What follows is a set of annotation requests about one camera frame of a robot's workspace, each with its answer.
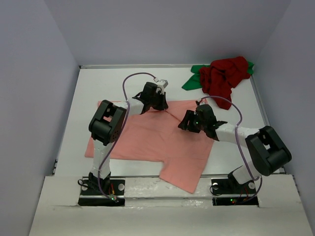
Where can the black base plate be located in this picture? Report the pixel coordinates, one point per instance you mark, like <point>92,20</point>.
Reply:
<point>91,196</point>
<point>225,194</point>

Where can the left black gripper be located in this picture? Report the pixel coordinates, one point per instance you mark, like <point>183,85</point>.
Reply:
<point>163,105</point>

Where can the pink t shirt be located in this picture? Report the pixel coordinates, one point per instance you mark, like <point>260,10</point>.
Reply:
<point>155,136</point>

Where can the red t shirt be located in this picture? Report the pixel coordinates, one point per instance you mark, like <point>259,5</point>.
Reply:
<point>221,76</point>

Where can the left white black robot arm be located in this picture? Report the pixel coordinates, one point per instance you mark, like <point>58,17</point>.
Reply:
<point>108,122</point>

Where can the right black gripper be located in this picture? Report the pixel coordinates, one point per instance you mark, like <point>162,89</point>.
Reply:
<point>189,115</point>

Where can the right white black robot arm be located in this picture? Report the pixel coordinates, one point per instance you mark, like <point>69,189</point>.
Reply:
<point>267,150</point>

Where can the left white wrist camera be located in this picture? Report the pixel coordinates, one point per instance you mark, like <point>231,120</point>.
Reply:
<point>161,83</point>

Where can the green t shirt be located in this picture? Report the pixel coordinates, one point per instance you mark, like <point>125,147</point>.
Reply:
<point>194,81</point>

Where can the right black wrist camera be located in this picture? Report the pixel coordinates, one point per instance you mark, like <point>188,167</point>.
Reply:
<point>205,113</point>

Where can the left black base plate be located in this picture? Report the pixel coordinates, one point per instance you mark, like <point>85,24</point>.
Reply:
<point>91,196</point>

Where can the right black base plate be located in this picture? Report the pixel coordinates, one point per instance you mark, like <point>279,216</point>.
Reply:
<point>225,194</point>

